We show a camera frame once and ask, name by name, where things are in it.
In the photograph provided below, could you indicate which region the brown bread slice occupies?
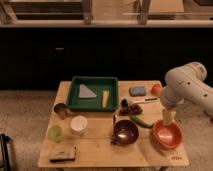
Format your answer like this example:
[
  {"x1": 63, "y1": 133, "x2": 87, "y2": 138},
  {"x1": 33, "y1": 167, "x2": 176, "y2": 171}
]
[{"x1": 49, "y1": 146, "x2": 77, "y2": 162}]

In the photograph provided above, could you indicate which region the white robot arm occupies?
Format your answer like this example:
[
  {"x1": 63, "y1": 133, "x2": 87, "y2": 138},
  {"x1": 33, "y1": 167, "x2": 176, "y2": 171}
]
[{"x1": 160, "y1": 62, "x2": 213, "y2": 126}]

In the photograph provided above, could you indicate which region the small dark bottle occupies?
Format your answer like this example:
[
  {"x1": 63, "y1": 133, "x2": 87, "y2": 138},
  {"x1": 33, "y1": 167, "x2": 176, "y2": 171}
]
[{"x1": 120, "y1": 99, "x2": 128, "y2": 109}]

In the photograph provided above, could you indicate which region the grey triangular cloth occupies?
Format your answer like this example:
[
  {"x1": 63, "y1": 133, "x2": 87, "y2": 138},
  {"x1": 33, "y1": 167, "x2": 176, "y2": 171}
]
[{"x1": 79, "y1": 84, "x2": 97, "y2": 98}]

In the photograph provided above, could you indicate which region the blue sponge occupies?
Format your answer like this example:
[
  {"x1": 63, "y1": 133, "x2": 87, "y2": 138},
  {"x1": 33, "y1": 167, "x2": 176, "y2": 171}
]
[{"x1": 129, "y1": 87, "x2": 146, "y2": 97}]

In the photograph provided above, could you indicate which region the green chili pepper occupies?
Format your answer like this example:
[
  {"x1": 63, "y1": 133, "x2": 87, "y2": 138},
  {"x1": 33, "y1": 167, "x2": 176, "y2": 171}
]
[{"x1": 130, "y1": 115, "x2": 153, "y2": 128}]

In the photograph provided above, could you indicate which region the metal cup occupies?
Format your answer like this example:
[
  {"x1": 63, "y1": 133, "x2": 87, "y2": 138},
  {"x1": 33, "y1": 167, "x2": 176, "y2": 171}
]
[{"x1": 53, "y1": 103, "x2": 67, "y2": 120}]

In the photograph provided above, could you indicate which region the green cup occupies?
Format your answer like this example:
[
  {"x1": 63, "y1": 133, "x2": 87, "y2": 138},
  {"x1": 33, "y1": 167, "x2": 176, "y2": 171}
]
[{"x1": 47, "y1": 125, "x2": 63, "y2": 143}]

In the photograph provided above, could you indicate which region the orange tomato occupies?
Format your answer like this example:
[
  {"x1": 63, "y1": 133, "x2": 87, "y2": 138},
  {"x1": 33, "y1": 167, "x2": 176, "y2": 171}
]
[{"x1": 151, "y1": 84, "x2": 162, "y2": 96}]

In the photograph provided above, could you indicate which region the white cup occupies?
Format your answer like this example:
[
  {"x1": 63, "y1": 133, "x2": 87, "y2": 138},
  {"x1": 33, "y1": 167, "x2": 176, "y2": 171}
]
[{"x1": 70, "y1": 115, "x2": 88, "y2": 135}]

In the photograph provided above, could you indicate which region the dark grape bunch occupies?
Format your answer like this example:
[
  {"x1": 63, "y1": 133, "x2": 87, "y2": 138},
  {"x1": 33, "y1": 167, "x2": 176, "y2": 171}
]
[{"x1": 119, "y1": 104, "x2": 142, "y2": 116}]

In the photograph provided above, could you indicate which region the green plastic tray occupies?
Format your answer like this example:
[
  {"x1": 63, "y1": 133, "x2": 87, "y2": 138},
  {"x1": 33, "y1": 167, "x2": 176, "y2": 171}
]
[{"x1": 66, "y1": 76, "x2": 119, "y2": 112}]

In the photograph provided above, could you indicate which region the dark purple bowl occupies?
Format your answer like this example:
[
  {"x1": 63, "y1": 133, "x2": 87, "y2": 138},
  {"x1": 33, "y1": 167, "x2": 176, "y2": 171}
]
[{"x1": 113, "y1": 120, "x2": 139, "y2": 145}]

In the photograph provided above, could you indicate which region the orange red bowl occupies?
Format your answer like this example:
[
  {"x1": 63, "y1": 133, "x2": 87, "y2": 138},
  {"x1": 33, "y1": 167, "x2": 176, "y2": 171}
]
[{"x1": 151, "y1": 120, "x2": 183, "y2": 150}]

